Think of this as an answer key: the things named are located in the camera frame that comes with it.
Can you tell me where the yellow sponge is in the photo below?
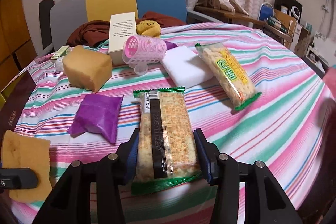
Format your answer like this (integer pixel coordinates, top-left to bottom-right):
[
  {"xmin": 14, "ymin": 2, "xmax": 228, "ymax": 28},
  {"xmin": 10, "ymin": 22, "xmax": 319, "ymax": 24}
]
[{"xmin": 1, "ymin": 130, "xmax": 52, "ymax": 203}]

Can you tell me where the cracker pack with black label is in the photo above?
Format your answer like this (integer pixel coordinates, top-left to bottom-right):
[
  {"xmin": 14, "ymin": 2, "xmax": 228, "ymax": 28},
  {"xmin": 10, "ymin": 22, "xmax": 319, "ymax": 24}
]
[{"xmin": 131, "ymin": 86, "xmax": 201, "ymax": 196}]

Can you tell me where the purple snack packet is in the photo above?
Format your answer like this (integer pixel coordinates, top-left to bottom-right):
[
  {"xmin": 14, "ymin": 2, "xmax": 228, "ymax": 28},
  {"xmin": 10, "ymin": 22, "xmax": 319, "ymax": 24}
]
[{"xmin": 67, "ymin": 94, "xmax": 123, "ymax": 144}]

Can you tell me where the cracker pack with yellow label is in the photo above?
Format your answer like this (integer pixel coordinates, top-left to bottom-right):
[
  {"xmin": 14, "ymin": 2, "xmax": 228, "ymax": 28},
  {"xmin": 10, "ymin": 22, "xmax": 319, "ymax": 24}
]
[{"xmin": 195, "ymin": 43, "xmax": 261, "ymax": 111}]

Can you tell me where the white foam sponge block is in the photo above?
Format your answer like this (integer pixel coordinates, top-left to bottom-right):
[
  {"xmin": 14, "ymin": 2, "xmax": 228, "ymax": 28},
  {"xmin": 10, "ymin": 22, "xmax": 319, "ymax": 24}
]
[{"xmin": 161, "ymin": 46, "xmax": 214, "ymax": 89}]

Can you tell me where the large tan sponge block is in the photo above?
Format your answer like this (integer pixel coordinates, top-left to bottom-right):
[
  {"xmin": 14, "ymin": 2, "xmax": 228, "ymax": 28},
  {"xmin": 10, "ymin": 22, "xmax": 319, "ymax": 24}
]
[{"xmin": 62, "ymin": 46, "xmax": 112, "ymax": 93}]

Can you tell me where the pink hair roller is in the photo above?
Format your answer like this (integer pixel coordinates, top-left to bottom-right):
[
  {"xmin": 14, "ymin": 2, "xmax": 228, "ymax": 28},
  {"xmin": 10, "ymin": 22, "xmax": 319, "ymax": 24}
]
[{"xmin": 122, "ymin": 35, "xmax": 167, "ymax": 76}]

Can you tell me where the clear plastic wrap ball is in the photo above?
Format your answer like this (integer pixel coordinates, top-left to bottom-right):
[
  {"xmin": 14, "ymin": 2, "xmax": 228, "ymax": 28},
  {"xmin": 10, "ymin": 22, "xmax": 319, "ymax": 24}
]
[{"xmin": 54, "ymin": 56, "xmax": 64, "ymax": 73}]

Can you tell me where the small green white box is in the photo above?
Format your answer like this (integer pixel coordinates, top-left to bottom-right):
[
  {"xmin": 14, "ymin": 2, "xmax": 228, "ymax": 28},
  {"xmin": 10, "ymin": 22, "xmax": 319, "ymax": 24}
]
[{"xmin": 51, "ymin": 46, "xmax": 70, "ymax": 60}]

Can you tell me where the dark red cloth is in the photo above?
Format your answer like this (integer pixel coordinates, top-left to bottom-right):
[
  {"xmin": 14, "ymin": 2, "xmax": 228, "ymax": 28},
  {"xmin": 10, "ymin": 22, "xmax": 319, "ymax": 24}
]
[{"xmin": 66, "ymin": 11, "xmax": 186, "ymax": 48}]

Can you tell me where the yellow knitted sock ball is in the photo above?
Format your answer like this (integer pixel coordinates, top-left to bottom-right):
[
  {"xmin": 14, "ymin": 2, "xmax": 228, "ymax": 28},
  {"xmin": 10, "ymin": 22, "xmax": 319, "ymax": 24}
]
[{"xmin": 136, "ymin": 20, "xmax": 161, "ymax": 38}]

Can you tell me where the cream cardboard box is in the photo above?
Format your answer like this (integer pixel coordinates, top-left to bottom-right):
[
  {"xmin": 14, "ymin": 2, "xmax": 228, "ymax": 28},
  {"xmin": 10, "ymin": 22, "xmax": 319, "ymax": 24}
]
[{"xmin": 108, "ymin": 12, "xmax": 137, "ymax": 67}]

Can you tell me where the wooden side table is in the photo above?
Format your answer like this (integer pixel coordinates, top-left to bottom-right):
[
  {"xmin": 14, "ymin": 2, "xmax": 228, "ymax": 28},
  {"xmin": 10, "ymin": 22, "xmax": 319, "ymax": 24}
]
[{"xmin": 194, "ymin": 6, "xmax": 292, "ymax": 43}]

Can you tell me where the black padded bed post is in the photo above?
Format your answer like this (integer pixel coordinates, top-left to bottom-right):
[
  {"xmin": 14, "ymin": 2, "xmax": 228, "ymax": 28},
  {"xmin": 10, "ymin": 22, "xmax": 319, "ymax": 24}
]
[{"xmin": 39, "ymin": 0, "xmax": 55, "ymax": 50}]

